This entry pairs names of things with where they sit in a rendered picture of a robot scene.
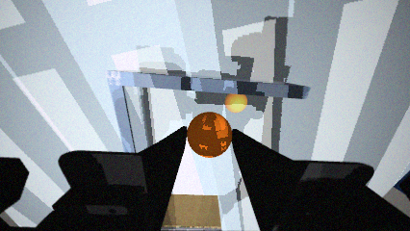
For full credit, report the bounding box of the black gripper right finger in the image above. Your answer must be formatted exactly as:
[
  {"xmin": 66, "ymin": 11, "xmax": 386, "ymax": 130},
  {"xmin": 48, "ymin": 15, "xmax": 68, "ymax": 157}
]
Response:
[{"xmin": 232, "ymin": 129, "xmax": 374, "ymax": 231}]

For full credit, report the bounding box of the orange-brown ball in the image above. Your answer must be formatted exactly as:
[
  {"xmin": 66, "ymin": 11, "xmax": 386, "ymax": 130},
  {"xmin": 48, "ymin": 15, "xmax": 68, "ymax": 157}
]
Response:
[{"xmin": 187, "ymin": 112, "xmax": 232, "ymax": 158}]

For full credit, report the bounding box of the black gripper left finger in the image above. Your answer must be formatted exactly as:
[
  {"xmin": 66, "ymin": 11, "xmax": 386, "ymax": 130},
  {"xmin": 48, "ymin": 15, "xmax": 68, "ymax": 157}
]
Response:
[{"xmin": 58, "ymin": 126, "xmax": 188, "ymax": 229}]

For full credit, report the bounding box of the translucent yellow ball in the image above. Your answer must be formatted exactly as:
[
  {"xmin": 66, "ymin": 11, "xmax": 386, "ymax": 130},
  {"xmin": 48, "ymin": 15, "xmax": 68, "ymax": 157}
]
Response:
[{"xmin": 224, "ymin": 93, "xmax": 247, "ymax": 113}]

